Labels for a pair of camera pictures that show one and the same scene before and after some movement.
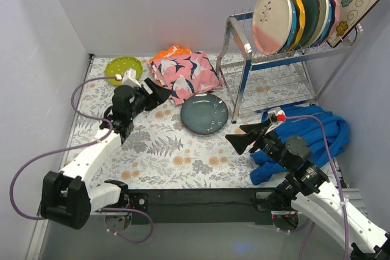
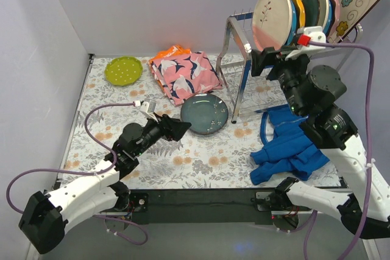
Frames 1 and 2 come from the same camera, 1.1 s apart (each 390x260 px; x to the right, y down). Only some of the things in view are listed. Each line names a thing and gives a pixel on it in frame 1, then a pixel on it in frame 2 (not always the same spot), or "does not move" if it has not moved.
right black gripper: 256,137 → 272,61
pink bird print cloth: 186,75 does not move
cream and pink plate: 272,21 does not move
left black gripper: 147,95 → 164,126
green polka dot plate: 118,65 does not move
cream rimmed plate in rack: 323,16 does not move
